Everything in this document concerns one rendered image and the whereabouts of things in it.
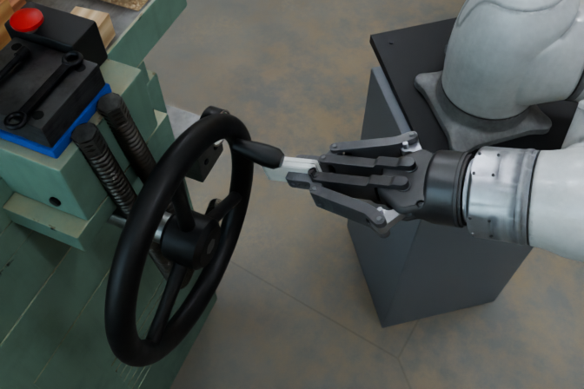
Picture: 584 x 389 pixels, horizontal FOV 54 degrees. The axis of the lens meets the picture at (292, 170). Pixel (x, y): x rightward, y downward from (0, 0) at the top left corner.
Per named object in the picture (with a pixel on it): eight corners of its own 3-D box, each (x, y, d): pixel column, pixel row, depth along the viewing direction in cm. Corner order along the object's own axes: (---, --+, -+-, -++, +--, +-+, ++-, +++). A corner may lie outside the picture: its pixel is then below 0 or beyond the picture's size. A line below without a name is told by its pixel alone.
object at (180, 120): (204, 183, 101) (198, 156, 94) (144, 161, 104) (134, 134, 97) (226, 148, 105) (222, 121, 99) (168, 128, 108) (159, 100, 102)
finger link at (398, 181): (416, 199, 60) (413, 209, 59) (320, 188, 65) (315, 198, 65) (409, 174, 57) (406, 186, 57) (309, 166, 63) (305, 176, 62)
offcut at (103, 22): (83, 27, 71) (76, 5, 68) (116, 35, 70) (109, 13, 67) (69, 46, 69) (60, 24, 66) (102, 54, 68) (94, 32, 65)
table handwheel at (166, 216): (209, 349, 77) (94, 407, 48) (82, 294, 81) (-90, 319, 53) (282, 146, 78) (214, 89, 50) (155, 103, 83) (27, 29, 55)
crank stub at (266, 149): (281, 173, 64) (276, 170, 62) (235, 157, 66) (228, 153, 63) (288, 152, 64) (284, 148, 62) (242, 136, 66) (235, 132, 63)
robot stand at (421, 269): (448, 203, 162) (516, 41, 113) (494, 301, 145) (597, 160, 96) (346, 225, 158) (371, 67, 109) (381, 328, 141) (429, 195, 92)
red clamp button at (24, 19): (31, 38, 53) (27, 29, 52) (5, 29, 54) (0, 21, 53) (51, 18, 55) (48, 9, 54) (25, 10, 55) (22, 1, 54)
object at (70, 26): (56, 160, 52) (34, 120, 47) (-40, 123, 54) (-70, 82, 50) (135, 64, 59) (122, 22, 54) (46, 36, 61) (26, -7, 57)
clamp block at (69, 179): (86, 226, 58) (56, 174, 51) (-21, 182, 61) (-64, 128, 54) (161, 122, 66) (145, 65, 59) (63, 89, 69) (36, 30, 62)
